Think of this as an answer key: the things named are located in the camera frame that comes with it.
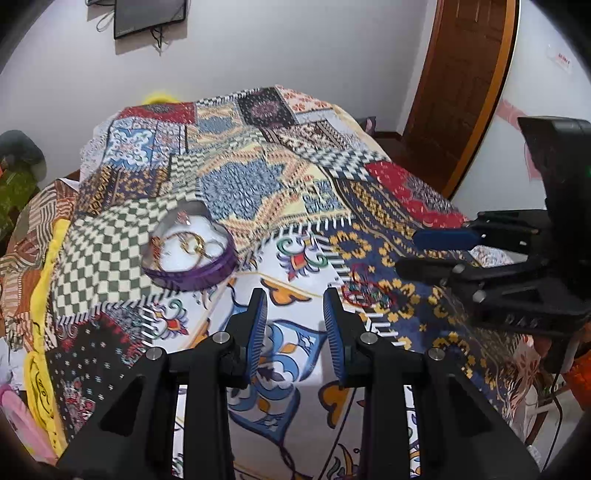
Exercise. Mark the small dark wall monitor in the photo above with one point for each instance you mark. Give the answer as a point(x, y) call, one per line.
point(133, 16)

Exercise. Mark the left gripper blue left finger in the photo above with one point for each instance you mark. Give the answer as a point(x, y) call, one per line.
point(256, 320)

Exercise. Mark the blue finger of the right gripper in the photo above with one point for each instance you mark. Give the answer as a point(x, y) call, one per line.
point(428, 271)
point(445, 239)

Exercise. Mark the dark bag on floor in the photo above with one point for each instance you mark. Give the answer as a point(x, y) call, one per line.
point(368, 124)

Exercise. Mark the yellow chair back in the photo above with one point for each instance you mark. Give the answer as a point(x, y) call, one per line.
point(160, 98)

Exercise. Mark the striped orange brown blanket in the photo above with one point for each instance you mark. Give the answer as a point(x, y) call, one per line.
point(22, 264)

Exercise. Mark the dark green plush cushion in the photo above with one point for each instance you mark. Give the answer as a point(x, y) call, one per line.
point(19, 152)

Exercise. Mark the purple heart-shaped jewelry box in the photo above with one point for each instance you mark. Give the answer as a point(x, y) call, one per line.
point(187, 250)

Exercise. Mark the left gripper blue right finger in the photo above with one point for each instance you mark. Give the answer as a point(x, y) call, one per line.
point(333, 316)

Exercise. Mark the green patterned cloth stand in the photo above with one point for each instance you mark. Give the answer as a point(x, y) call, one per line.
point(18, 187)

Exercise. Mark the brown wooden door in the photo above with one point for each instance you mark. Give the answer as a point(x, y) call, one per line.
point(465, 68)

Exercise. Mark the colourful patchwork bed cover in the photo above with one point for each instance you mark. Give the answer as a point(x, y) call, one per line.
point(311, 203)

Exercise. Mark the white wardrobe sliding door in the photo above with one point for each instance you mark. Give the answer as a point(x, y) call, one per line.
point(547, 77)

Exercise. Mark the yellow cloth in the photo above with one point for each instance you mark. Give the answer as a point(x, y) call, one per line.
point(40, 394)

